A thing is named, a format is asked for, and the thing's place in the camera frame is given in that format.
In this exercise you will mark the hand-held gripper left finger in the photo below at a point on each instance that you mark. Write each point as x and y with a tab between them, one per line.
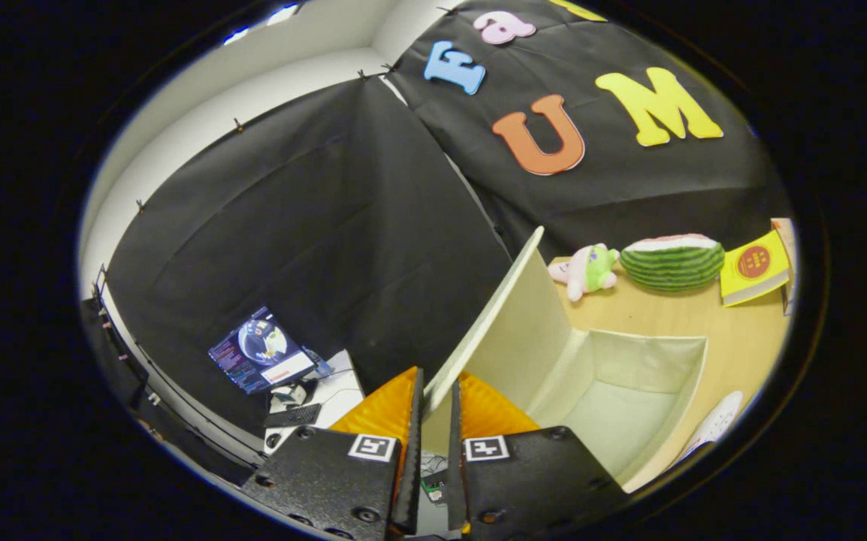
328	481

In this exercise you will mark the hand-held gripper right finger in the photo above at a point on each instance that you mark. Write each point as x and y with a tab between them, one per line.
531	481

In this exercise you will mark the beige fabric storage box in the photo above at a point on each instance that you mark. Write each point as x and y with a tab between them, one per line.
614	406

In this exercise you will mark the white canvas shoe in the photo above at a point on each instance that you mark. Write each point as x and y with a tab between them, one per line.
715	424

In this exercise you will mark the open laptop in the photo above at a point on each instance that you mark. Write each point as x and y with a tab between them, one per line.
261	349

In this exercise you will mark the black keyboard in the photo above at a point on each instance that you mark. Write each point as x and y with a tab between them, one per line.
294	415

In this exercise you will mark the white side desk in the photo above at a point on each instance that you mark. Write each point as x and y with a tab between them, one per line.
339	383

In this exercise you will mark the pink and green plush toy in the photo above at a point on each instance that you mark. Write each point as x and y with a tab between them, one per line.
591	270

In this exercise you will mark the watermelon slice plush toy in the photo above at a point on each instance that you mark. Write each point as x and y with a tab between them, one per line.
670	267

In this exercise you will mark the black backdrop cloth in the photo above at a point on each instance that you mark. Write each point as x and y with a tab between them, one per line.
291	225

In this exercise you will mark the yellow book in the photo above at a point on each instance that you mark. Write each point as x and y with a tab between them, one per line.
753	267

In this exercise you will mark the tan cover book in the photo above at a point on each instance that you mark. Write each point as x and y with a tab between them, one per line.
785	255

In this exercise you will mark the long ceiling light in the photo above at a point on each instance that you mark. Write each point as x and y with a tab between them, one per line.
283	14

